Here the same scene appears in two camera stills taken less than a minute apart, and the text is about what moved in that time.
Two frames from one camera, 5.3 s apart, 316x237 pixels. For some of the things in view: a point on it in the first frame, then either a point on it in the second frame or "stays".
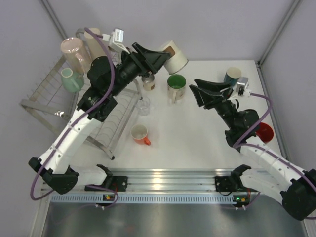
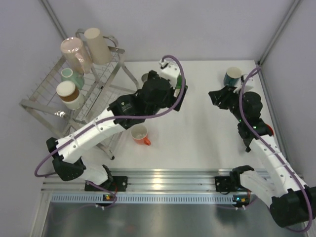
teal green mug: [72, 81] stays
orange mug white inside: [138, 132] stays
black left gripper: [154, 59] → [174, 98]
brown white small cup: [177, 60] → [72, 98]
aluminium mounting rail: [181, 180] stays
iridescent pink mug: [76, 56] stays
